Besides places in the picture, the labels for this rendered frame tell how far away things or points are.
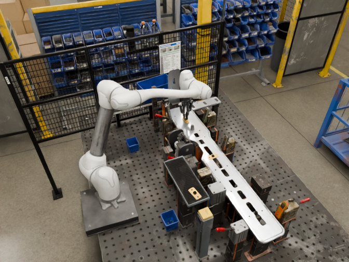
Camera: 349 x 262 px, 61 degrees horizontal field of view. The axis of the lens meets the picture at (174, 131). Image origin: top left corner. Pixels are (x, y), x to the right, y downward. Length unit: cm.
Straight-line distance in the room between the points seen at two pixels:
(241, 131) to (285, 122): 147
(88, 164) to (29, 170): 170
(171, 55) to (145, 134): 77
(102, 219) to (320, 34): 410
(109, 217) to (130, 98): 85
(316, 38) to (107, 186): 393
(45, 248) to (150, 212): 123
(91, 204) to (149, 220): 44
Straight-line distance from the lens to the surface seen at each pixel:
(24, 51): 473
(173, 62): 283
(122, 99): 189
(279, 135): 406
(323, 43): 524
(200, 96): 214
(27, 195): 359
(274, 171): 262
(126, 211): 221
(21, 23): 591
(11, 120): 408
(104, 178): 209
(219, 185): 189
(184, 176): 185
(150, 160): 259
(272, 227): 191
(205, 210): 171
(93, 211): 226
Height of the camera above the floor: 257
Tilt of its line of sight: 41 degrees down
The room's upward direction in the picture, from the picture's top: 1 degrees counter-clockwise
